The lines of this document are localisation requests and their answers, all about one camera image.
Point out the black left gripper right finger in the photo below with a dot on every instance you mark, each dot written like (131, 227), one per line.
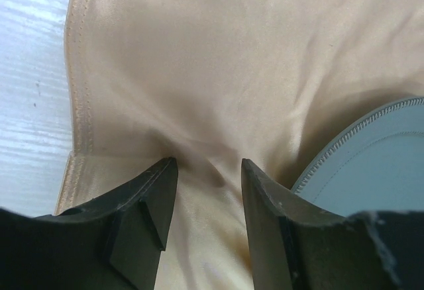
(294, 244)

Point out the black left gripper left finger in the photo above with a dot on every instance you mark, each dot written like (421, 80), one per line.
(113, 241)

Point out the teal round plate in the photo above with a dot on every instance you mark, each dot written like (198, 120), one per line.
(375, 164)

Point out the peach satin cloth napkin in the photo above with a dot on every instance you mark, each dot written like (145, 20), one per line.
(211, 82)

